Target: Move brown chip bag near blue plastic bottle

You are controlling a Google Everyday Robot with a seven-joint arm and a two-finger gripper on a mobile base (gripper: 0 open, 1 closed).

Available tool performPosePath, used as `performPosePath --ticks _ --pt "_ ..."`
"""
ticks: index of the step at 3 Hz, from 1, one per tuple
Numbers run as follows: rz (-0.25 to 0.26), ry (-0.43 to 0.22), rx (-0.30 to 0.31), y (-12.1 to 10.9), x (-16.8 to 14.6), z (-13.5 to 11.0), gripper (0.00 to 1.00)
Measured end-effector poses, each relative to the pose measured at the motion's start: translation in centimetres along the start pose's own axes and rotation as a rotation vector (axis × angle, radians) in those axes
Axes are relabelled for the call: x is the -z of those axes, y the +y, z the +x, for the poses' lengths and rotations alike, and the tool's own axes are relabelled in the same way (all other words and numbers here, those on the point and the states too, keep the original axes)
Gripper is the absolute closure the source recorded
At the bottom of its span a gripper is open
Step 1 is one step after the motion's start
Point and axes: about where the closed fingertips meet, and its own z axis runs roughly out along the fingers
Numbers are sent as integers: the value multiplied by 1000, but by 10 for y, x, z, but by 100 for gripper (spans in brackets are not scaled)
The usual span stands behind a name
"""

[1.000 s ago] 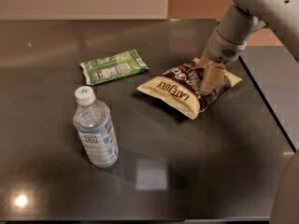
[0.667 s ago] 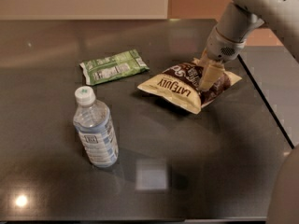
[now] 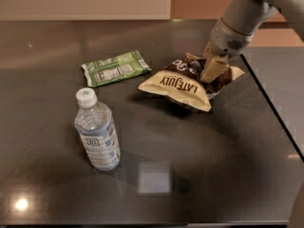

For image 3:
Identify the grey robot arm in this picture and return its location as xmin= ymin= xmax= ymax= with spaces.
xmin=200 ymin=0 xmax=304 ymax=84

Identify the green snack bag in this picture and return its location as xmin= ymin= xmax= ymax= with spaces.
xmin=81 ymin=50 xmax=151 ymax=87

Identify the brown chip bag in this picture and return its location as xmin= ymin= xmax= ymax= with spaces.
xmin=139 ymin=53 xmax=244 ymax=112

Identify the clear plastic water bottle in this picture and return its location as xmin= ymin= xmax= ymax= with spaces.
xmin=74 ymin=87 xmax=121 ymax=171

